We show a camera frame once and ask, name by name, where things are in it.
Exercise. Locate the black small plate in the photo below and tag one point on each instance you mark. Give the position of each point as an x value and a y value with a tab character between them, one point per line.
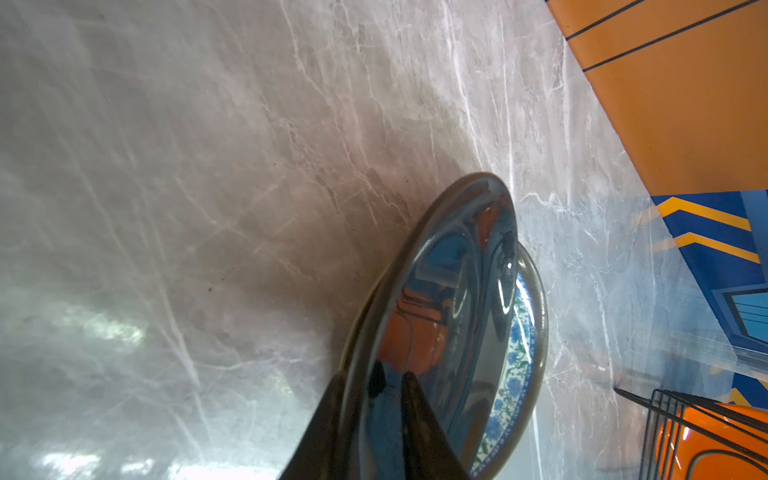
441	314

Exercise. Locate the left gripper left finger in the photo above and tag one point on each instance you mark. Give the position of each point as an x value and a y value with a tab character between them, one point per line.
313	457

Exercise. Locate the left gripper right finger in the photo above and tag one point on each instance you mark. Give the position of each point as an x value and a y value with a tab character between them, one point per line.
427	453

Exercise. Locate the black wire dish rack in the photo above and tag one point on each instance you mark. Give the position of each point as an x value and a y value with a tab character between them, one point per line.
665	404

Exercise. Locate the grey-green patterned small plate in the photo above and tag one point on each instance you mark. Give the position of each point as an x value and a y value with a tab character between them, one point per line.
522	375

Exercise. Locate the orange small plate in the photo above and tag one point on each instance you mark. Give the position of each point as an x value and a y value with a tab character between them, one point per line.
712	445

